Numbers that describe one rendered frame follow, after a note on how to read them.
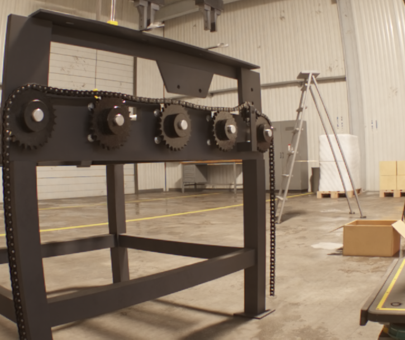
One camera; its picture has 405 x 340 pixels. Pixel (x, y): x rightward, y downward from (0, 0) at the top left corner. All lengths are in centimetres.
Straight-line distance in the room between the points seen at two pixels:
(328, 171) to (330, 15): 480
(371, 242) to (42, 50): 278
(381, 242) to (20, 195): 275
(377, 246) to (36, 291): 270
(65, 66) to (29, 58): 1129
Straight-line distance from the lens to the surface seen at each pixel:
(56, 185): 1209
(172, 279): 164
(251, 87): 212
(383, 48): 1187
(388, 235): 341
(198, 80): 181
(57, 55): 1249
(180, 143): 159
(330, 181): 969
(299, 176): 1177
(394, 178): 934
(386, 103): 1161
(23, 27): 129
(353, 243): 350
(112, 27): 143
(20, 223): 120
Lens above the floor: 71
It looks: level
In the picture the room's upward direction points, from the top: 2 degrees counter-clockwise
